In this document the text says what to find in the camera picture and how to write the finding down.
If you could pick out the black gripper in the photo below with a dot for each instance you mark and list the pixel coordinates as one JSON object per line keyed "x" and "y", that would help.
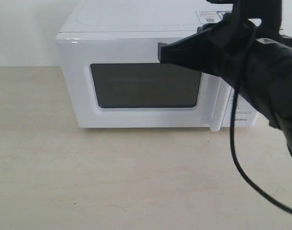
{"x": 255, "y": 64}

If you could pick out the white microwave door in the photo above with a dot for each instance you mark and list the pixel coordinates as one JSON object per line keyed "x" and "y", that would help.
{"x": 116, "y": 81}

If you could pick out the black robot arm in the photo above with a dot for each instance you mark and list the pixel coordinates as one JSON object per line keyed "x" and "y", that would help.
{"x": 253, "y": 60}

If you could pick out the printed paper instruction sheet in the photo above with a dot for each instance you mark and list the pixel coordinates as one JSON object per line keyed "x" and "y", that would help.
{"x": 210, "y": 16}

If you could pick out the white microwave oven body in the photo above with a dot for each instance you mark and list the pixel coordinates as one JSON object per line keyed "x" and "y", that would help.
{"x": 171, "y": 17}

